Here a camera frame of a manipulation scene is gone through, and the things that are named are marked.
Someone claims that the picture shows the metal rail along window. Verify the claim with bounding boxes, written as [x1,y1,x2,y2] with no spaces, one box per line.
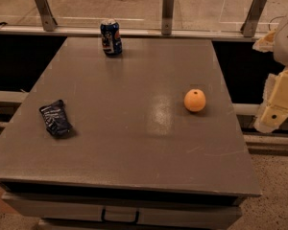
[0,24,270,43]

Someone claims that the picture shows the dark blue rxbar wrapper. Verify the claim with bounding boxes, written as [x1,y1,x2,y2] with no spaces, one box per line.
[39,100,72,137]

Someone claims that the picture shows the blue pepsi can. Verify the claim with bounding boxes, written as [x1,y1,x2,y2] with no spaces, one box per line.
[100,19,122,57]

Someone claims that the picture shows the grey table with drawer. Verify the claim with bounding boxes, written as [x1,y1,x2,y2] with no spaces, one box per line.
[0,37,261,230]

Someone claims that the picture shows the orange fruit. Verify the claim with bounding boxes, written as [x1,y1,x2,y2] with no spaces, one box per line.
[183,89,206,112]

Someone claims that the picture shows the middle metal bracket post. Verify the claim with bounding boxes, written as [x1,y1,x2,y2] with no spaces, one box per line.
[161,0,175,35]

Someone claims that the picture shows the right metal bracket post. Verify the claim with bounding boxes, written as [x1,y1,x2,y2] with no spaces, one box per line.
[241,0,267,37]

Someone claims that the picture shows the left metal bracket post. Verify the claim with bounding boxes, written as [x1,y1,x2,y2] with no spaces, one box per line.
[35,0,58,32]

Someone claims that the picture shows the black drawer handle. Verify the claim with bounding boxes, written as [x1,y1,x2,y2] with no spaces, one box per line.
[101,207,140,224]

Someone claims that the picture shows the metal bracket post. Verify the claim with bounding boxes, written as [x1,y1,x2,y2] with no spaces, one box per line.
[161,0,175,35]
[35,0,58,32]
[241,0,267,37]

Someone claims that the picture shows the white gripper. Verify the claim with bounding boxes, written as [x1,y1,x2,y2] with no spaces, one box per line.
[252,13,288,133]

